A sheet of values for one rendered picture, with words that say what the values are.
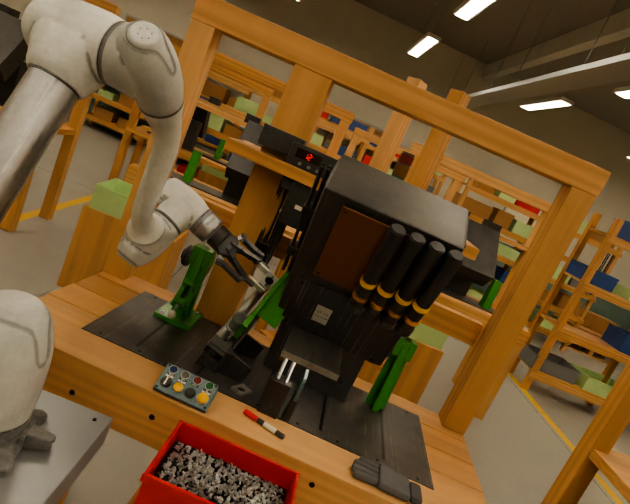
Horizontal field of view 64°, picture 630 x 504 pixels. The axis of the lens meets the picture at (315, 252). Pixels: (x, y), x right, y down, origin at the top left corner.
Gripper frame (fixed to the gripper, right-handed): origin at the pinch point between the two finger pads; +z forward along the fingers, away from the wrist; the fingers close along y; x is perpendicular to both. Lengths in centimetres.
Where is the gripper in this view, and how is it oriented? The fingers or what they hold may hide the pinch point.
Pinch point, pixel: (261, 278)
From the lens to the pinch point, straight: 156.1
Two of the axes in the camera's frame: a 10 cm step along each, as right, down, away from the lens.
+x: -4.5, 3.4, 8.3
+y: 5.4, -6.4, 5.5
